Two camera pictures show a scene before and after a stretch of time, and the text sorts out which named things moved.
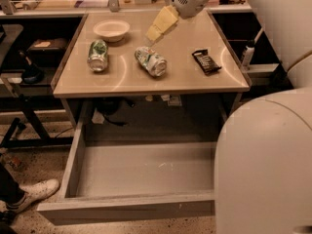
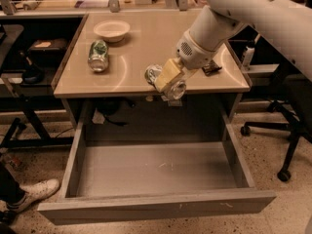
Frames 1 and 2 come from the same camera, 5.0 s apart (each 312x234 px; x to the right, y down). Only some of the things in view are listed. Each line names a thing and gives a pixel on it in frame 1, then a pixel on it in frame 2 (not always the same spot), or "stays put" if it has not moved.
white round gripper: [191, 1] → [193, 54]
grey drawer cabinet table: [112, 77] stays put
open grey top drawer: [133, 180] stays put
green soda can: [97, 55] stays put
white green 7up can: [154, 63] → [175, 90]
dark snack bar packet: [206, 63] stays put
